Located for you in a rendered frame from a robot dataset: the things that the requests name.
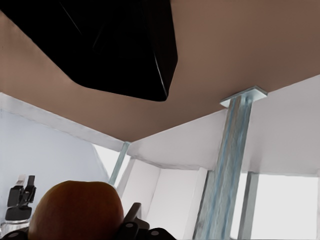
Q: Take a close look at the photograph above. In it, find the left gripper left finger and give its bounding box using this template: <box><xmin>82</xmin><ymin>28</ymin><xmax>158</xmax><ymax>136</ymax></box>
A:
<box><xmin>0</xmin><ymin>228</ymin><xmax>30</xmax><ymax>240</ymax></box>

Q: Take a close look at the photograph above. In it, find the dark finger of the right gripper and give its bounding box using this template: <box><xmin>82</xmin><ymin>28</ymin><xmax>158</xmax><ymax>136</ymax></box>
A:
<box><xmin>25</xmin><ymin>175</ymin><xmax>37</xmax><ymax>194</ymax></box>

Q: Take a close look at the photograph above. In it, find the silver frame post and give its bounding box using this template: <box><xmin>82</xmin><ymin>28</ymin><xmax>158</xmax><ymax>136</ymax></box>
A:
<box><xmin>236</xmin><ymin>171</ymin><xmax>260</xmax><ymax>240</ymax></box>
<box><xmin>108</xmin><ymin>141</ymin><xmax>131</xmax><ymax>186</ymax></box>
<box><xmin>192</xmin><ymin>86</ymin><xmax>269</xmax><ymax>240</ymax></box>

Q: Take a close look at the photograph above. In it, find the pale finger of the right gripper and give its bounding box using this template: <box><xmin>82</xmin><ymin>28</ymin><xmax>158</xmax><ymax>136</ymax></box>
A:
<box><xmin>15</xmin><ymin>173</ymin><xmax>27</xmax><ymax>188</ymax></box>

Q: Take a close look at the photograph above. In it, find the red apple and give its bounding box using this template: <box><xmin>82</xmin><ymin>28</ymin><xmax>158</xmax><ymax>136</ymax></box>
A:
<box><xmin>27</xmin><ymin>180</ymin><xmax>125</xmax><ymax>240</ymax></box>

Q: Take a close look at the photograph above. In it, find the black storage box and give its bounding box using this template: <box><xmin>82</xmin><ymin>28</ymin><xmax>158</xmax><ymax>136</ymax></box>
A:
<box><xmin>0</xmin><ymin>0</ymin><xmax>179</xmax><ymax>103</ymax></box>

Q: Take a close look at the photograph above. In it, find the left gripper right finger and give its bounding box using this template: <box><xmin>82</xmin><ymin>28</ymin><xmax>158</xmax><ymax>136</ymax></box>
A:
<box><xmin>117</xmin><ymin>202</ymin><xmax>176</xmax><ymax>240</ymax></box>

